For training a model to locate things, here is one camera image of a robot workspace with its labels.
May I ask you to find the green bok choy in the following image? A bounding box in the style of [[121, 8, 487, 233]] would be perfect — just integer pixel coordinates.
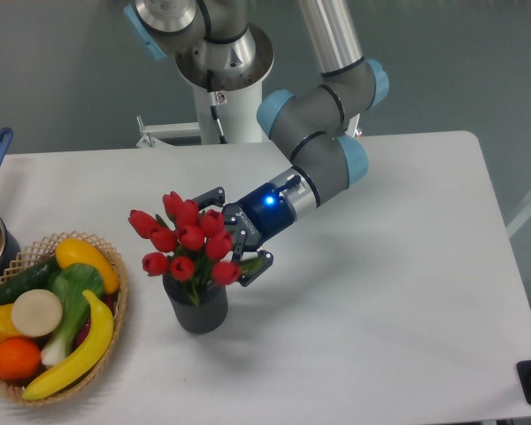
[[42, 263, 104, 368]]

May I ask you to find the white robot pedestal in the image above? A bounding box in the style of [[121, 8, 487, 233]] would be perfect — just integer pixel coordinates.
[[192, 82, 263, 144]]

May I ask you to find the yellow squash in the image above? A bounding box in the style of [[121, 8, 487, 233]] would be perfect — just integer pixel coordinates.
[[55, 238, 119, 294]]

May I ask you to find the beige round slice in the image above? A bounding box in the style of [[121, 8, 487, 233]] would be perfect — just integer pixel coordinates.
[[11, 290, 63, 337]]

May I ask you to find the green cucumber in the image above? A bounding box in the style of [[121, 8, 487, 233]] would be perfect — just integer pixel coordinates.
[[0, 257, 60, 305]]

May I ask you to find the dark grey ribbed vase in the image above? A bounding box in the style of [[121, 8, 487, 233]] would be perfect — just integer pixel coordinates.
[[163, 274, 228, 335]]

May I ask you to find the yellow banana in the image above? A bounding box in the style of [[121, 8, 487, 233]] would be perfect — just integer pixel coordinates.
[[22, 290, 114, 401]]

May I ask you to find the red fruit in basket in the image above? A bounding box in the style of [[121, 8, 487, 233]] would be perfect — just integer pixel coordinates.
[[73, 294, 117, 349]]

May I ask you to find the white metal bracket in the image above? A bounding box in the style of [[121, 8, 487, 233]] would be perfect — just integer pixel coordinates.
[[135, 115, 202, 148]]

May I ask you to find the orange fruit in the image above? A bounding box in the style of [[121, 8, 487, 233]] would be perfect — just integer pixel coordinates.
[[0, 337, 41, 381]]

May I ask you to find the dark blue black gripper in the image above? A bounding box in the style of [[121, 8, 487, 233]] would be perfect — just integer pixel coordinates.
[[193, 182, 296, 287]]

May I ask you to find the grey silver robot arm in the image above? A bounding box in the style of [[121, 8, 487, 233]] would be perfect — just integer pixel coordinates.
[[124, 1, 389, 285]]

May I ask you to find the woven wicker basket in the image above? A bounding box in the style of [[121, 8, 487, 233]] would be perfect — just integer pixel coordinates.
[[0, 231, 128, 406]]

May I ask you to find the red tulip bouquet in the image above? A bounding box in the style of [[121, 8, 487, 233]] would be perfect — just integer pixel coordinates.
[[128, 191, 241, 305]]

